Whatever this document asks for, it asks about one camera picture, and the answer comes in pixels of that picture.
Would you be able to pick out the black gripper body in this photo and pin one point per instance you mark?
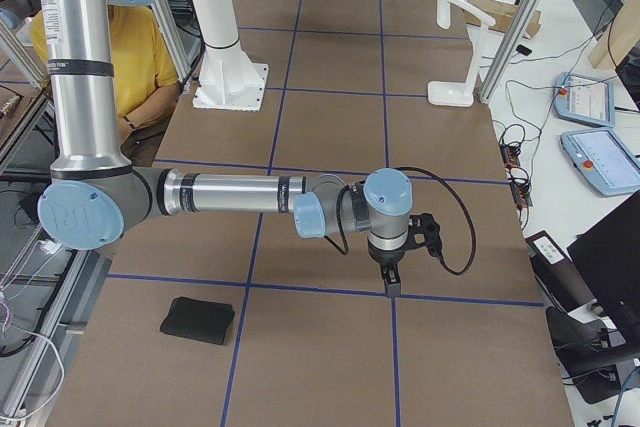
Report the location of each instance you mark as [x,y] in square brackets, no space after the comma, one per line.
[387,261]

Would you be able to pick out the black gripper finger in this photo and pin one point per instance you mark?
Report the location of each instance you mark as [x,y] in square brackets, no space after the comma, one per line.
[392,281]

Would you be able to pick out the black mouse pad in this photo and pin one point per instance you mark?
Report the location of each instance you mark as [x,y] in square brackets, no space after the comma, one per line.
[204,321]

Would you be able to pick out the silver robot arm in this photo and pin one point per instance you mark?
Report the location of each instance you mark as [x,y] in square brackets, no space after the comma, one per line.
[97,194]

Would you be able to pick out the black power adapter box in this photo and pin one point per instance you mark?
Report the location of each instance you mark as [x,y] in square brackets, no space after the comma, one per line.
[557,272]

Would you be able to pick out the orange black usb hub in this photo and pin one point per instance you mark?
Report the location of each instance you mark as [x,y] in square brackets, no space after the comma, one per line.
[510,156]

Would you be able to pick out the black monitor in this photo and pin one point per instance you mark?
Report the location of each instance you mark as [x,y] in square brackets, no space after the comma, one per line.
[607,258]

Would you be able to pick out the near blue teach pendant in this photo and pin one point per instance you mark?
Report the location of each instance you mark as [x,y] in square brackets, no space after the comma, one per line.
[603,160]

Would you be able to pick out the blue teach pendant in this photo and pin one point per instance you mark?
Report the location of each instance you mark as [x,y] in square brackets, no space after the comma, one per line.
[603,160]
[584,99]

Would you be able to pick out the far blue teach pendant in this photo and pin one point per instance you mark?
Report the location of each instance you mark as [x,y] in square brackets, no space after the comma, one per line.
[584,99]

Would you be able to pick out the small black square device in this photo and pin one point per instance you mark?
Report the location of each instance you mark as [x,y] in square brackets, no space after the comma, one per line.
[523,50]

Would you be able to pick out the brown cardboard box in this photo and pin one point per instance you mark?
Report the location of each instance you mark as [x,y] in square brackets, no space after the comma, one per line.
[503,13]

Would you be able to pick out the person in yellow shirt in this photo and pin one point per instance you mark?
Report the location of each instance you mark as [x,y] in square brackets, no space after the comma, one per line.
[147,87]

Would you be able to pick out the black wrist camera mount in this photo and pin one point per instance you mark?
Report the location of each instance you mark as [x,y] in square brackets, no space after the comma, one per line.
[424,231]

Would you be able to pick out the aluminium frame post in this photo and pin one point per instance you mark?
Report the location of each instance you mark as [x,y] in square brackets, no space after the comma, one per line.
[511,38]

